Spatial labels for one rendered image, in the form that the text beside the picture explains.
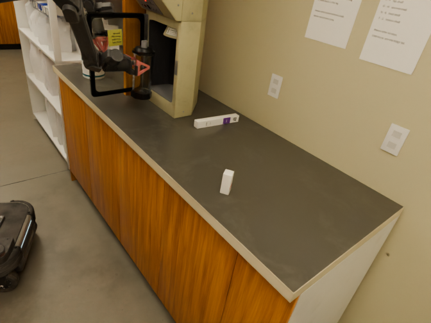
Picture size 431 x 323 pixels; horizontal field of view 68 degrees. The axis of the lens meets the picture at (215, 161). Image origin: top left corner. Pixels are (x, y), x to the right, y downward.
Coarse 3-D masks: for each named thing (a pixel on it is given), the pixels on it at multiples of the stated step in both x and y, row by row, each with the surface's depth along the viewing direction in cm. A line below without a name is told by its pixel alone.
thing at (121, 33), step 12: (120, 12) 151; (96, 24) 145; (108, 24) 149; (120, 24) 153; (132, 24) 158; (96, 36) 148; (108, 36) 152; (120, 36) 156; (132, 36) 160; (96, 48) 150; (108, 48) 155; (120, 48) 159; (132, 48) 164; (96, 72) 156; (108, 72) 160; (120, 72) 165; (96, 84) 159; (108, 84) 163; (120, 84) 168
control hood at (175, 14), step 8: (136, 0) 154; (160, 0) 131; (168, 0) 132; (176, 0) 134; (144, 8) 156; (160, 8) 140; (168, 8) 134; (176, 8) 136; (168, 16) 141; (176, 16) 138
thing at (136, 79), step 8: (136, 56) 147; (144, 56) 146; (152, 56) 149; (152, 64) 151; (144, 72) 150; (152, 72) 154; (136, 80) 152; (144, 80) 152; (136, 88) 154; (144, 88) 154
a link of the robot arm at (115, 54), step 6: (102, 54) 136; (108, 54) 132; (114, 54) 133; (120, 54) 135; (102, 60) 135; (108, 60) 134; (114, 60) 133; (120, 60) 134; (90, 66) 134; (114, 66) 137
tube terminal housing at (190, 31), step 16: (192, 0) 139; (160, 16) 152; (192, 16) 143; (192, 32) 147; (176, 48) 148; (192, 48) 151; (192, 64) 155; (176, 80) 154; (192, 80) 160; (160, 96) 170; (176, 96) 159; (192, 96) 165; (176, 112) 164
